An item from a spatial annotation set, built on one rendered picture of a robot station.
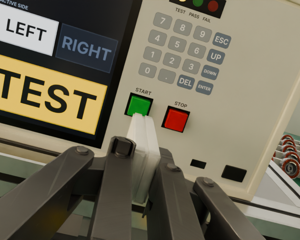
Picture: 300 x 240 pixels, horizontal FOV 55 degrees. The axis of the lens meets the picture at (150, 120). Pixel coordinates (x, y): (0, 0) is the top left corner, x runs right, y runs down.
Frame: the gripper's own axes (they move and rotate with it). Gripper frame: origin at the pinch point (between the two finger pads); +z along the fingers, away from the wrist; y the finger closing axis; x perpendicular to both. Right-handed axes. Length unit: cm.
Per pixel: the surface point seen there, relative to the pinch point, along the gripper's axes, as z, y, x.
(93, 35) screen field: 9.7, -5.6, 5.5
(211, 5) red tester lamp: 9.6, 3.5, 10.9
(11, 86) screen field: 9.7, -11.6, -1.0
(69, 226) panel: 22.0, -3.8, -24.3
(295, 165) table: 118, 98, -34
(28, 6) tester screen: 9.7, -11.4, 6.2
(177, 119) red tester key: 9.2, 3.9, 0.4
